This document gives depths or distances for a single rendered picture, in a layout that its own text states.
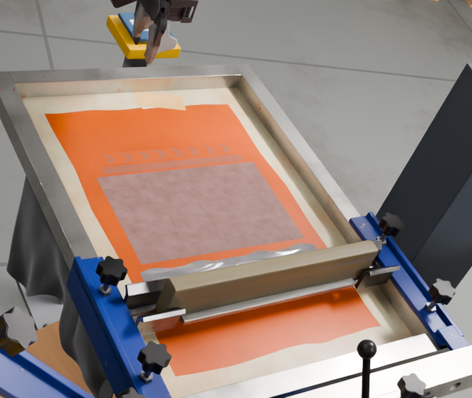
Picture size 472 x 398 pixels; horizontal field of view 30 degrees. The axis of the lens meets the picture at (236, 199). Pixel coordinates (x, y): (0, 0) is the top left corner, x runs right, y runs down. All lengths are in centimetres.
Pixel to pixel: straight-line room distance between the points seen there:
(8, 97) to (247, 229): 50
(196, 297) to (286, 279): 17
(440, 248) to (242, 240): 59
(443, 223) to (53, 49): 205
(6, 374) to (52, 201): 60
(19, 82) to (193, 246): 46
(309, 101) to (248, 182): 214
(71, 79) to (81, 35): 196
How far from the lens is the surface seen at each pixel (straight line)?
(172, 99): 184
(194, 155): 172
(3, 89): 169
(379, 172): 363
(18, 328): 87
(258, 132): 185
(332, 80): 404
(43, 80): 173
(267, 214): 166
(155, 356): 123
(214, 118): 183
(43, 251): 176
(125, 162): 165
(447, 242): 202
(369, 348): 123
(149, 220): 155
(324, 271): 149
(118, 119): 174
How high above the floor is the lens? 201
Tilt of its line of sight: 39 degrees down
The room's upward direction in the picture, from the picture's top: 24 degrees clockwise
